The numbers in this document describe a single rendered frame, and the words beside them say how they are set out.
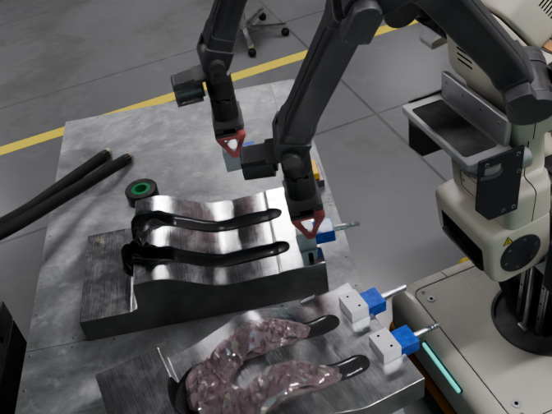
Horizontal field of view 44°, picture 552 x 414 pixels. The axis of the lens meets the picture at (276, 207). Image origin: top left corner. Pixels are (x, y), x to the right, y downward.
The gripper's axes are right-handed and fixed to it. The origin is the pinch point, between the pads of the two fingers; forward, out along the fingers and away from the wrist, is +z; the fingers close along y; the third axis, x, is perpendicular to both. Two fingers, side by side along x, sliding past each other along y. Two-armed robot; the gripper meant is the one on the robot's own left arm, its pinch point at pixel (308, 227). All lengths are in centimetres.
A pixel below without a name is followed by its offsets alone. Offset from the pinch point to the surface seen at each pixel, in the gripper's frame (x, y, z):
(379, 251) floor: 29, -83, 93
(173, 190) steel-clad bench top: -29.8, -37.5, 10.9
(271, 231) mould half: -7.5, -5.5, 3.7
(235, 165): -12.5, -26.5, -0.1
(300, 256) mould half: -3.0, 3.9, 3.7
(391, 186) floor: 44, -120, 93
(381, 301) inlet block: 9.8, 17.7, 6.6
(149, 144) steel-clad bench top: -36, -61, 10
